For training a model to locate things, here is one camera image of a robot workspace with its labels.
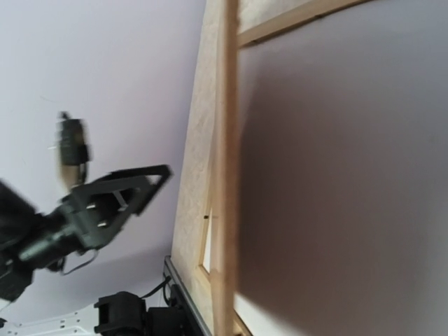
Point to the light wooden picture frame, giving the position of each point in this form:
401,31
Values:
224,175

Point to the landscape photo white border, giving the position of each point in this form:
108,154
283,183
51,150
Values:
344,175

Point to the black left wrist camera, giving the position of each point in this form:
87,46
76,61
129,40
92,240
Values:
73,151

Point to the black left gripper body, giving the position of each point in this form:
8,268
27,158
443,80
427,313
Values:
78,225

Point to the aluminium front rail base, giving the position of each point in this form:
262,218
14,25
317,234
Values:
176,296

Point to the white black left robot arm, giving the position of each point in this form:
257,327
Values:
18,220

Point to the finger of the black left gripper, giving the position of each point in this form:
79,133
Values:
140,195
149,179

